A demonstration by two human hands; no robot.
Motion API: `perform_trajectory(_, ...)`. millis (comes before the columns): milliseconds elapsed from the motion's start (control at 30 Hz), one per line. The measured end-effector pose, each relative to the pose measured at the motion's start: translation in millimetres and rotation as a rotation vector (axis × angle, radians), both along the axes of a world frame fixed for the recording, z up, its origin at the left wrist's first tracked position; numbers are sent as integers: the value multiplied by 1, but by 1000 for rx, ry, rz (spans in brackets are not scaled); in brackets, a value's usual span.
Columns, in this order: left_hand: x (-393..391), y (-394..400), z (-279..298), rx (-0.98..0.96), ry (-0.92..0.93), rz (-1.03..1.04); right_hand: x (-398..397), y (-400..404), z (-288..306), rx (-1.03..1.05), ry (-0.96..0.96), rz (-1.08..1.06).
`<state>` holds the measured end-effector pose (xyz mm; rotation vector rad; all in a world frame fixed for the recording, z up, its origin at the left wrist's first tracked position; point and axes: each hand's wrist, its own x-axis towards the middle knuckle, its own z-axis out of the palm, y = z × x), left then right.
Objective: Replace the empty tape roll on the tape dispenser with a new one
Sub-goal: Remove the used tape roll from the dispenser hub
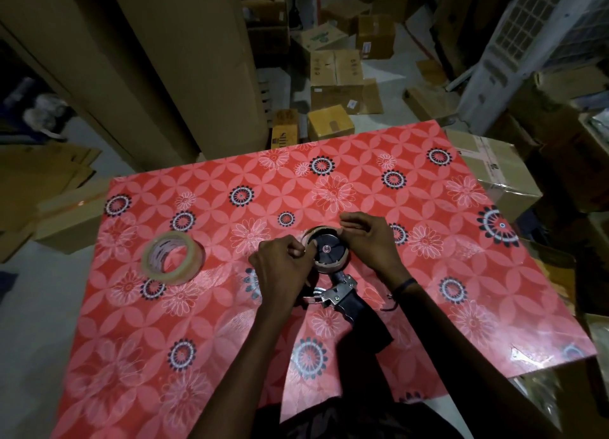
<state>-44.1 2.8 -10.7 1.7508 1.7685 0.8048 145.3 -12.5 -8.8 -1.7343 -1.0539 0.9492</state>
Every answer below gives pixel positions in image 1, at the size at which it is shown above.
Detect person's left hand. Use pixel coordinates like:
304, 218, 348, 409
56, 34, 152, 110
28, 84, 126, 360
248, 235, 318, 313

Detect person's right hand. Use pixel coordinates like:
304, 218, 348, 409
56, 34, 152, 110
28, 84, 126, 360
338, 211, 415, 290

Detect black metal tape dispenser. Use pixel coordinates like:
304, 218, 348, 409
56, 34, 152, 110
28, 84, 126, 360
302, 229, 396, 354

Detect clear tape roll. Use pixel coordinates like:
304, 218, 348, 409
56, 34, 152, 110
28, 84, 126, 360
141, 230, 206, 286

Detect person's right forearm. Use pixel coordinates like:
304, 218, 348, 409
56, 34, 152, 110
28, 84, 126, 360
390, 281, 567, 439

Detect person's left forearm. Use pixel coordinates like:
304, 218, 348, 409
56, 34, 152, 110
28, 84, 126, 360
190, 305, 305, 439

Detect black wristband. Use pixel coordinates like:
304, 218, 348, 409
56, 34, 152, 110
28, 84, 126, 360
380, 277, 419, 311

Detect red floral table cover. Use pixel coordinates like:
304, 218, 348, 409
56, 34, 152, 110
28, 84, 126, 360
49, 119, 598, 439

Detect taped plastic-wrapped cardboard box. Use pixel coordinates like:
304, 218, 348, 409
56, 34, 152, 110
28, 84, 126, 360
445, 129, 543, 223

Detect dark patterned shirt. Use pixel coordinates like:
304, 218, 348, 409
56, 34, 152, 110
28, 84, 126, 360
252, 400, 462, 439

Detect pile of cardboard boxes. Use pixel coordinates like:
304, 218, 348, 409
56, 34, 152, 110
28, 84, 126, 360
237, 0, 460, 151

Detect brown cardboard box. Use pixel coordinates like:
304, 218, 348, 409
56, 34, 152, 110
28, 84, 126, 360
33, 179, 115, 255

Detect clear plastic wrapped bundle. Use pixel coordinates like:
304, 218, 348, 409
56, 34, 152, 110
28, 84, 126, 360
509, 312, 609, 430

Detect white air cooler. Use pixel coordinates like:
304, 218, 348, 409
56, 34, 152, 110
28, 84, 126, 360
459, 0, 609, 135

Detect tall brown cardboard carton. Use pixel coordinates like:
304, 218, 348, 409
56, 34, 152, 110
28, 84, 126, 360
0, 0, 200, 171
104, 0, 270, 161

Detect large dark printed carton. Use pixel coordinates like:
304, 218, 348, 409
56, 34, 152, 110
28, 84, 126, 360
430, 0, 520, 81

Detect flattened cardboard sheets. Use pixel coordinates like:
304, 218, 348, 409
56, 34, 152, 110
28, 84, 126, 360
0, 141, 103, 263

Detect dark blue metal beam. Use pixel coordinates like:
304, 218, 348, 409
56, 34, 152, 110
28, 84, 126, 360
0, 271, 19, 304

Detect white crumpled plastic bag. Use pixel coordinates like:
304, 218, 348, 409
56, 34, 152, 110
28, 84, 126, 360
23, 94, 67, 140

